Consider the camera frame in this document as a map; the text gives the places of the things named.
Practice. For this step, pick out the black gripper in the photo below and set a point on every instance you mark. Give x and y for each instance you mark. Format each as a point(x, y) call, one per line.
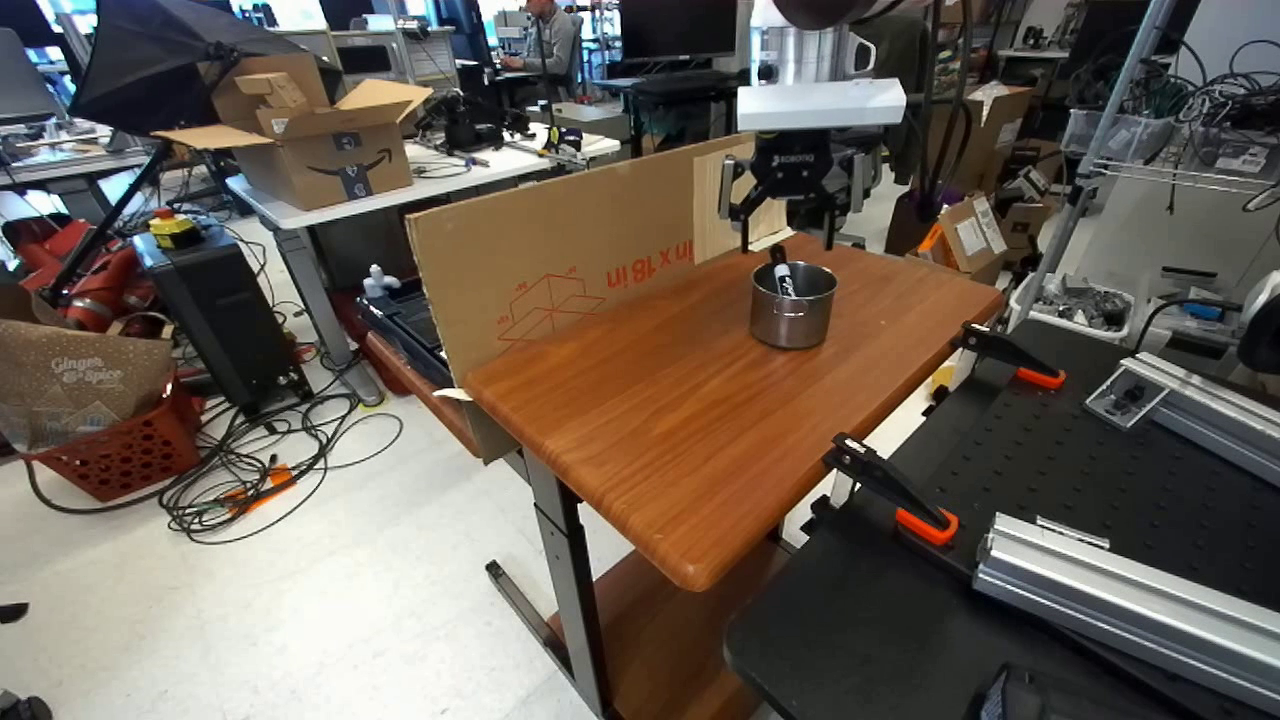
point(792, 160)

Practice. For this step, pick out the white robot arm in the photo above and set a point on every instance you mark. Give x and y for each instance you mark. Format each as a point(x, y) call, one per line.
point(822, 100)

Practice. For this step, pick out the silver metal pot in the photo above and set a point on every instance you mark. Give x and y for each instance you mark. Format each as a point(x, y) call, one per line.
point(792, 322)

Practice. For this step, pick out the small labelled cardboard box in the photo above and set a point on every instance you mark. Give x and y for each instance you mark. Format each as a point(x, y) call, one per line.
point(973, 236)

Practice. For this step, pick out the brown cardboard box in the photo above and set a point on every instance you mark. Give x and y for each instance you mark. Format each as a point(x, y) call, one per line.
point(980, 135)

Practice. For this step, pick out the dark computer monitor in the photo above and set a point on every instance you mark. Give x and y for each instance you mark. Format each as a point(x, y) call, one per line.
point(678, 26)

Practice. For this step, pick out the cardboard sheet with red print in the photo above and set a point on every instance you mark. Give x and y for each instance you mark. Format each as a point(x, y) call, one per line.
point(561, 266)

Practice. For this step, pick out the black orange bar clamp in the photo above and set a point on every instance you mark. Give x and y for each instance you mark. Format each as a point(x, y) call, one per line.
point(1023, 360)
point(892, 494)

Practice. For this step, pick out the person in grey shirt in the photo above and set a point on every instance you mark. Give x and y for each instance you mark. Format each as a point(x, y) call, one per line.
point(549, 43)

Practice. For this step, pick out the long white table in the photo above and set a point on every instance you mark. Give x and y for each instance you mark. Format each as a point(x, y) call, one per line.
point(442, 181)

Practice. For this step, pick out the grey outlet plate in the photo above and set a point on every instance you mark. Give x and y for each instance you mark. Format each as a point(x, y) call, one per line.
point(1124, 399)

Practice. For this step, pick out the white paper scrap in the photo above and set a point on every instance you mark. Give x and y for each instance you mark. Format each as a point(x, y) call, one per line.
point(454, 392)

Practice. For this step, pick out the wooden side shelf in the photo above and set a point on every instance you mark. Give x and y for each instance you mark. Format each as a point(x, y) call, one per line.
point(445, 413)

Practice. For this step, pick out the black perforated breadboard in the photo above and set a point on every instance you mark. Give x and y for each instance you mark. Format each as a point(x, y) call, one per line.
point(867, 624)

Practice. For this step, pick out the white spray bottle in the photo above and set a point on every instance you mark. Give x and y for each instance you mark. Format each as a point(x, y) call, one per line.
point(382, 283)

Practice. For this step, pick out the grey metal desk leg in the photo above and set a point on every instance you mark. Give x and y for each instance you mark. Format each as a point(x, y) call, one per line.
point(564, 584)

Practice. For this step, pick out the open cardboard shipping box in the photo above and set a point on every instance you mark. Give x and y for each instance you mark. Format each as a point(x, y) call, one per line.
point(315, 145)

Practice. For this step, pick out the black equipment tower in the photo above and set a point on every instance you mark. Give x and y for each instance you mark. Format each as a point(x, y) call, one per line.
point(223, 326)

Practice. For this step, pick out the red yellow emergency stop button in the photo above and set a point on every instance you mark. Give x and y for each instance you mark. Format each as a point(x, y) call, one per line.
point(175, 229)

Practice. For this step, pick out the black photo umbrella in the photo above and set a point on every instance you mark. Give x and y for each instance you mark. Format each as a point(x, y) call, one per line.
point(144, 61)

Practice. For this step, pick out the red plastic basket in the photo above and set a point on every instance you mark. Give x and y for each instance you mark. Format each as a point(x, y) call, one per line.
point(126, 453)

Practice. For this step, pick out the red bag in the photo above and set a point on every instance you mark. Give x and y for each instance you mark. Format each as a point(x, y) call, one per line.
point(84, 283)

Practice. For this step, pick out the brown printed paper bag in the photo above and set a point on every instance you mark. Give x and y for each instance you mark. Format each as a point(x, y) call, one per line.
point(72, 381)

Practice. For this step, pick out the silver aluminium extrusion rail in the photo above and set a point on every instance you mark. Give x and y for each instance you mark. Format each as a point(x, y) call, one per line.
point(1220, 423)
point(1132, 604)

